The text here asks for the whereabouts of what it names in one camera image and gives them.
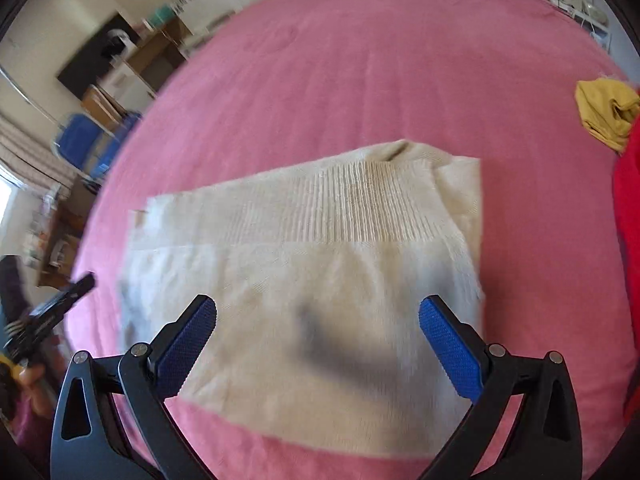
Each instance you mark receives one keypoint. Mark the blue wheeled chair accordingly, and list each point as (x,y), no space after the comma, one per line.
(85,145)

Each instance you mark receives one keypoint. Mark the teal storage box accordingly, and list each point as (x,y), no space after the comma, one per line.
(162,15)

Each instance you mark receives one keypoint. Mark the white and black appliance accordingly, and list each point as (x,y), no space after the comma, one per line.
(114,45)

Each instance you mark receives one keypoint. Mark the red garment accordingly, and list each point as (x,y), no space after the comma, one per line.
(630,260)

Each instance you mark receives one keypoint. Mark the person's left hand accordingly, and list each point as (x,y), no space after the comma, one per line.
(35,385)

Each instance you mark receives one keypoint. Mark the patterned beige curtain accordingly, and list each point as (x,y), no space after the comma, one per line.
(30,155)

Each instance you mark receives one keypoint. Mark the cluttered wooden table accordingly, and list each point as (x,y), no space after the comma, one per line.
(55,245)

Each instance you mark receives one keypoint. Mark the yellow garment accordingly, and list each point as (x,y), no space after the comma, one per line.
(607,110)

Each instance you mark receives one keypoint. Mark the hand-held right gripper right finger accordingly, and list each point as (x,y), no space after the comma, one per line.
(447,350)

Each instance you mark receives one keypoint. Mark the wooden desk with white drawers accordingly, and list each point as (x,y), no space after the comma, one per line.
(145,70)

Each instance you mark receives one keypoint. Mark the pink fleece blanket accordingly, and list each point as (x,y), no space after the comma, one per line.
(350,60)

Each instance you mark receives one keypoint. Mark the person's left forearm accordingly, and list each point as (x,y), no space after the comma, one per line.
(30,430)

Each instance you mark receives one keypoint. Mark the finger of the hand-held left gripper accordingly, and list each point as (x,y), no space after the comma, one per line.
(67,297)

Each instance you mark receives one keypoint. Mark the cream knit sweater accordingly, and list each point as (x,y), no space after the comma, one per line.
(300,260)

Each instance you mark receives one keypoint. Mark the black wall television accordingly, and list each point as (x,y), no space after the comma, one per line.
(85,65)

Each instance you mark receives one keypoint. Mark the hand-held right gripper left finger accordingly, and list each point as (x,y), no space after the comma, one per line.
(192,340)

